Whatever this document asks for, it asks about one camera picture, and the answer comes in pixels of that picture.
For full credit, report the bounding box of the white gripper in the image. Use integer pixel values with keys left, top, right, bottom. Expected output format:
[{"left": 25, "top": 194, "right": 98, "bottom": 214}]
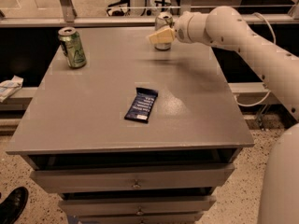
[{"left": 148, "top": 11, "right": 207, "bottom": 44}]

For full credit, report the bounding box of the dark blue snack wrapper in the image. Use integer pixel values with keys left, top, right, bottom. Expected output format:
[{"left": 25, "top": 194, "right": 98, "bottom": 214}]
[{"left": 124, "top": 88, "right": 158, "bottom": 123}]

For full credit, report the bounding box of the black leather shoe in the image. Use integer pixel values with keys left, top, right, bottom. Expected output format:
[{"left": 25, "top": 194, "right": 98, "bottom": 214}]
[{"left": 0, "top": 187, "right": 29, "bottom": 224}]

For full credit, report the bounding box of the grey drawer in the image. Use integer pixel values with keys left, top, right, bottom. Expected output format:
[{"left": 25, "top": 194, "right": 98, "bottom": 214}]
[
  {"left": 79, "top": 212, "right": 203, "bottom": 224},
  {"left": 59, "top": 196, "right": 216, "bottom": 217},
  {"left": 31, "top": 163, "right": 235, "bottom": 193}
]

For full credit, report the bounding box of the black office chair base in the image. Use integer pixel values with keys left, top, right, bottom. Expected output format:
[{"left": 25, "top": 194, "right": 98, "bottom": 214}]
[{"left": 106, "top": 0, "right": 171, "bottom": 17}]

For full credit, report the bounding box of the white 7up can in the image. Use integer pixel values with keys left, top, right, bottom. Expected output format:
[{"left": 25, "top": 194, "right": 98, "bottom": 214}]
[{"left": 154, "top": 12, "right": 173, "bottom": 50}]

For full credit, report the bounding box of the bottom grey drawer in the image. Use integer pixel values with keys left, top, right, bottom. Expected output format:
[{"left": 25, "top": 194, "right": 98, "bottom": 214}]
[{"left": 79, "top": 212, "right": 203, "bottom": 224}]

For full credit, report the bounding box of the grey drawer cabinet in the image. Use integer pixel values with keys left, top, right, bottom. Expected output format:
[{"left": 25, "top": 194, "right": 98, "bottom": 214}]
[{"left": 7, "top": 27, "right": 253, "bottom": 224}]

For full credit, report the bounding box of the top grey drawer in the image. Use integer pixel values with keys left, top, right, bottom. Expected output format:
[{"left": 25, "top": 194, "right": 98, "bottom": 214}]
[{"left": 31, "top": 163, "right": 235, "bottom": 193}]

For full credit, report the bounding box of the green soda can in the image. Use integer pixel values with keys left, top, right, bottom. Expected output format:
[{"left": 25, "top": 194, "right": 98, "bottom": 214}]
[{"left": 58, "top": 27, "right": 87, "bottom": 69}]

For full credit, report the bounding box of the white folded cloth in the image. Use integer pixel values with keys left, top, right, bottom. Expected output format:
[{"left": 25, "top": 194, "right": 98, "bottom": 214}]
[{"left": 0, "top": 76, "right": 23, "bottom": 103}]

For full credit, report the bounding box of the grey metal railing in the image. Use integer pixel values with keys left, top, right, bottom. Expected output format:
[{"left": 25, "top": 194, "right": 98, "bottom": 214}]
[{"left": 0, "top": 0, "right": 298, "bottom": 27}]

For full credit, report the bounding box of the middle grey drawer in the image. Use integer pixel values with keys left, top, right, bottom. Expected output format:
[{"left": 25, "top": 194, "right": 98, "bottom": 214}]
[{"left": 59, "top": 196, "right": 216, "bottom": 217}]

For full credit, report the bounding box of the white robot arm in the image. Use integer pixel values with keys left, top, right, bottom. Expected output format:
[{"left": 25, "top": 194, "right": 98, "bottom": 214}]
[{"left": 149, "top": 7, "right": 299, "bottom": 224}]

